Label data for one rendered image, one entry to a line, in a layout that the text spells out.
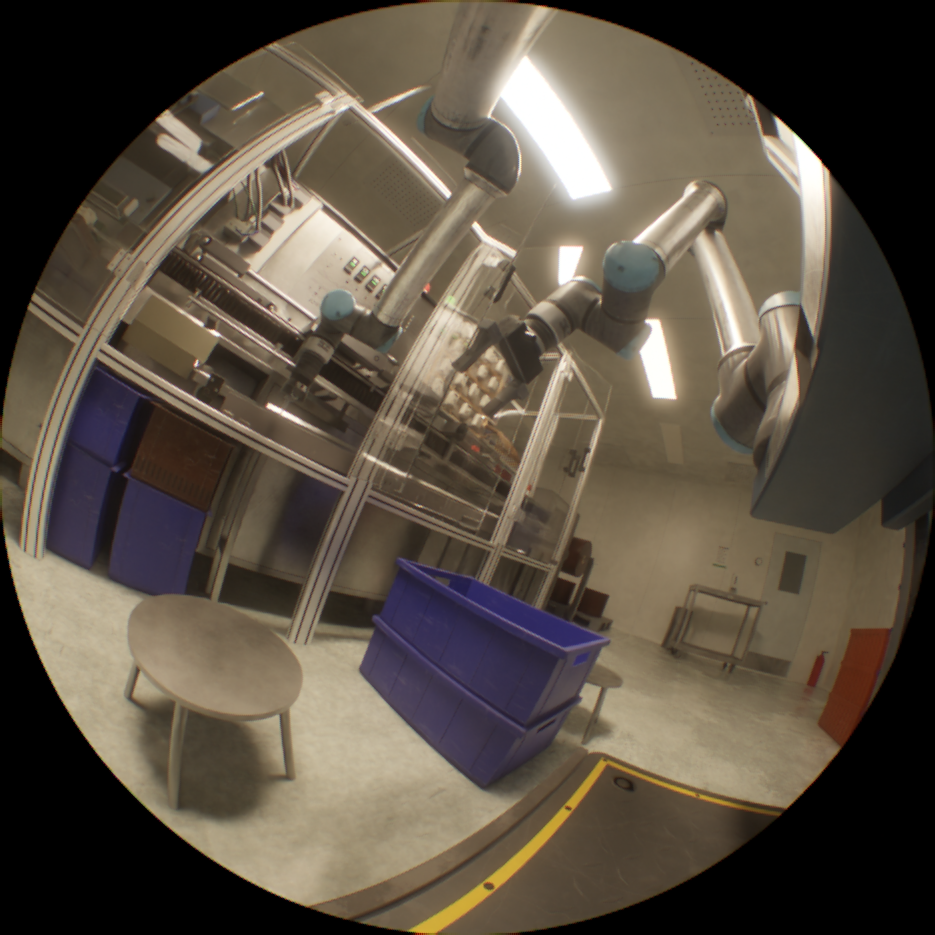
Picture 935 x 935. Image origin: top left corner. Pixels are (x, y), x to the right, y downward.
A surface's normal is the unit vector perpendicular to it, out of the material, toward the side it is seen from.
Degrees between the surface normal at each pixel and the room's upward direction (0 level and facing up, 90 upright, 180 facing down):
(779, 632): 90
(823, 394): 180
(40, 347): 90
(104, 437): 90
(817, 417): 180
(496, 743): 90
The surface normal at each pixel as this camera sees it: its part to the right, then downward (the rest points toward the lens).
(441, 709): -0.61, -0.40
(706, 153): -0.38, 0.90
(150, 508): 0.71, 0.15
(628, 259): -0.31, -0.24
